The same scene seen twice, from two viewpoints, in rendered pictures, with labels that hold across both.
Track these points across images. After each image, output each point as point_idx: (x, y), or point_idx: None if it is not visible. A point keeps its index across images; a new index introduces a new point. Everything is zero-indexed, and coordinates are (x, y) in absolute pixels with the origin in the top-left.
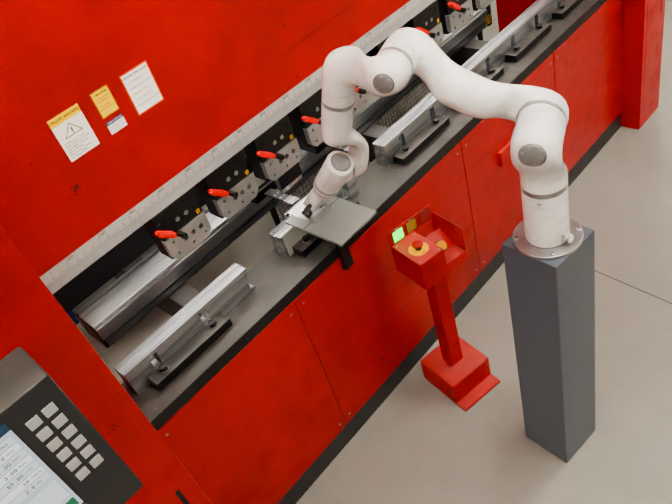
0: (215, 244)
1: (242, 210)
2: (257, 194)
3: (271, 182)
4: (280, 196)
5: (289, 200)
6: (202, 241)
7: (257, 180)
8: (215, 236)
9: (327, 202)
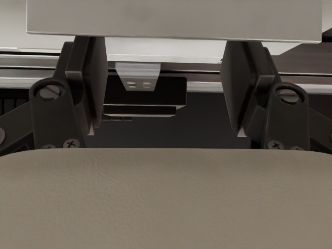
0: (310, 48)
1: (207, 71)
2: (174, 103)
3: (116, 103)
4: (143, 83)
5: (145, 75)
6: (331, 78)
7: (137, 115)
8: (301, 66)
9: (10, 2)
